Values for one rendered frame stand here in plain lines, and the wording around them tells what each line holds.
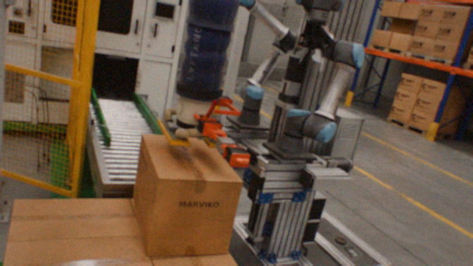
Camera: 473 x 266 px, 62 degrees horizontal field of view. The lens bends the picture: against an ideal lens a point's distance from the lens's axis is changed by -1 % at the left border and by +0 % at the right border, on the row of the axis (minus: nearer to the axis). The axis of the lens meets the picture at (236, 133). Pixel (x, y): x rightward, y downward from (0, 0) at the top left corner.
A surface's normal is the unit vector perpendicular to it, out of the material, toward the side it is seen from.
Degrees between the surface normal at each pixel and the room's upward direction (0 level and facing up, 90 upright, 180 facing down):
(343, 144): 90
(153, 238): 90
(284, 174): 90
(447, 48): 91
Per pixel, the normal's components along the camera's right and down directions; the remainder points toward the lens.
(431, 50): -0.87, -0.09
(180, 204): 0.33, 0.33
